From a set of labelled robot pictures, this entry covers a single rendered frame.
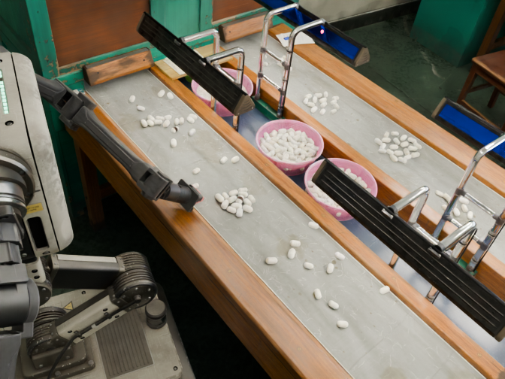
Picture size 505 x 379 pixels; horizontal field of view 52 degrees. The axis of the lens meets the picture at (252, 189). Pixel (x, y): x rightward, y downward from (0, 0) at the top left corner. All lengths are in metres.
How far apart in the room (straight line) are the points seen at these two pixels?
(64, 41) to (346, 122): 1.17
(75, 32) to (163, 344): 1.22
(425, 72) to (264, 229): 2.75
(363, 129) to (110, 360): 1.31
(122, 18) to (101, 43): 0.13
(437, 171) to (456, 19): 2.37
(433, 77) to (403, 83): 0.29
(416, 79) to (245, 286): 2.86
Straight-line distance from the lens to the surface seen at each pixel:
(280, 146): 2.07
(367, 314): 1.63
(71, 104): 1.76
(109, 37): 2.29
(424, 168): 2.14
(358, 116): 2.30
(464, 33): 4.36
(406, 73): 4.18
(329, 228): 1.76
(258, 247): 1.70
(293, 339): 1.50
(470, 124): 1.83
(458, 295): 1.34
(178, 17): 2.42
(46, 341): 1.67
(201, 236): 1.68
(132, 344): 1.81
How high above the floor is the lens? 2.06
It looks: 45 degrees down
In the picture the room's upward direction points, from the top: 7 degrees clockwise
